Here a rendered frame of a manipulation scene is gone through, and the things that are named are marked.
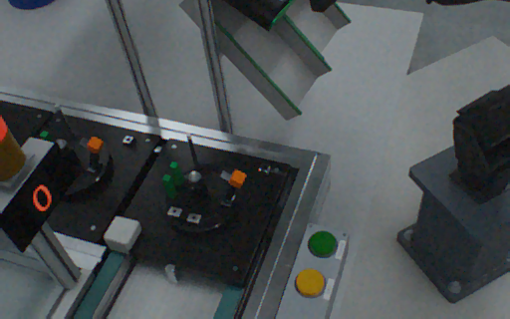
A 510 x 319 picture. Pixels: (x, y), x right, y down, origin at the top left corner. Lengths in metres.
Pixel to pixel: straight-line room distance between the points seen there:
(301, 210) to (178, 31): 0.71
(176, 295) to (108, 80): 0.64
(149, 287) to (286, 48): 0.50
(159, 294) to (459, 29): 2.23
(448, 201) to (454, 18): 2.15
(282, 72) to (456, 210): 0.41
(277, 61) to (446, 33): 1.86
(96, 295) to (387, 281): 0.48
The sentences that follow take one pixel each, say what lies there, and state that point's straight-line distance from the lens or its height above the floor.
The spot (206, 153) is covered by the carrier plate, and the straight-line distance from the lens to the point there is 1.03.
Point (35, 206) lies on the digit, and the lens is 0.74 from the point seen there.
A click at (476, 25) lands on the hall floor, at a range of 2.93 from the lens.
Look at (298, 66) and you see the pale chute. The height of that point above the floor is 1.02.
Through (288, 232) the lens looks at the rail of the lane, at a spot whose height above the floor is 0.95.
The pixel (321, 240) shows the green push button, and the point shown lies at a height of 0.97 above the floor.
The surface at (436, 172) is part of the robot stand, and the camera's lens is 0.88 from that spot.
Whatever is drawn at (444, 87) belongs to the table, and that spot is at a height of 0.86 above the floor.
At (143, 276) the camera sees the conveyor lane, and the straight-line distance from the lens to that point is 0.97.
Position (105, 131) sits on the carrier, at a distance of 1.12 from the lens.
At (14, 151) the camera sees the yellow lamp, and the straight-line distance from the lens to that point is 0.69.
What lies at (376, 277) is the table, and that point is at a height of 0.86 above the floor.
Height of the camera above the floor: 1.74
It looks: 49 degrees down
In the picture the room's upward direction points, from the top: 8 degrees counter-clockwise
